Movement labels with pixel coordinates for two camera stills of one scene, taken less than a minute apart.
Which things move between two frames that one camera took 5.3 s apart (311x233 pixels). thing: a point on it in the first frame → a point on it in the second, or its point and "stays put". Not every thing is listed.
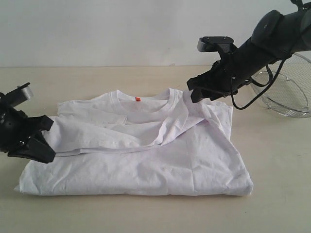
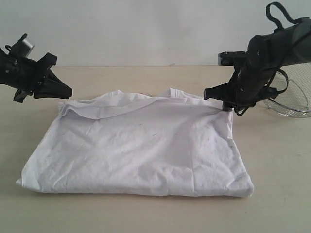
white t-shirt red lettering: x=168 y=143 stays put
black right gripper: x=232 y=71 → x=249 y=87
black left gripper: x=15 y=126 → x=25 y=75
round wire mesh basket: x=289 y=92 stays put
